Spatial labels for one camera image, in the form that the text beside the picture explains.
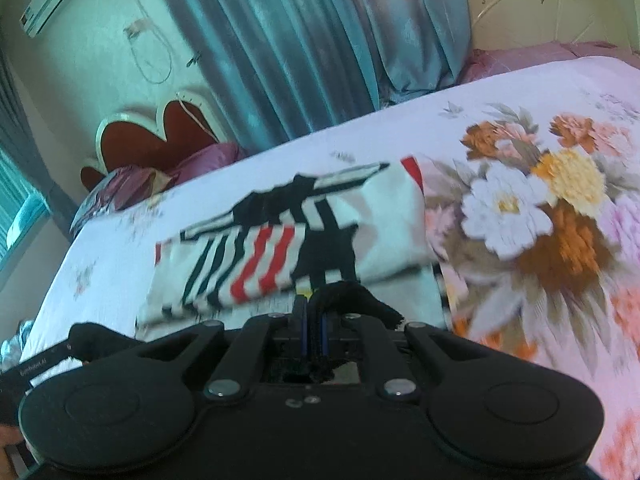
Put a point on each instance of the heart-shaped red headboard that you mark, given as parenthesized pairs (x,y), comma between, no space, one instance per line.
(150,140)

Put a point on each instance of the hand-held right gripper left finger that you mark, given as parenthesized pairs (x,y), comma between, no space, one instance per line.
(300,332)

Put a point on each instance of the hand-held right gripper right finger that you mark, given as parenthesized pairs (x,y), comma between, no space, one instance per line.
(323,336)

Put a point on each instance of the grey window curtain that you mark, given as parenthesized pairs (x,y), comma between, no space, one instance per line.
(25,150)

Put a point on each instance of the dark floral quilt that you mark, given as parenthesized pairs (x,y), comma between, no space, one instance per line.
(115,192)

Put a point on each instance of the striped knit sweater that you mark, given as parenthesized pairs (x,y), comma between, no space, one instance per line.
(300,240)

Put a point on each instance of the pink folded blanket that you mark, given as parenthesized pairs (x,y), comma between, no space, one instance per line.
(540,57)

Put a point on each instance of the purple pillow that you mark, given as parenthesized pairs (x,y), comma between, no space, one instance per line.
(200,157)

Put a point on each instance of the bed with floral pink sheet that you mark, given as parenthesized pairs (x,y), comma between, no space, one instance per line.
(525,210)

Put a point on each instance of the blue centre curtain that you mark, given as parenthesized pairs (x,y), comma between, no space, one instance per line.
(310,35)

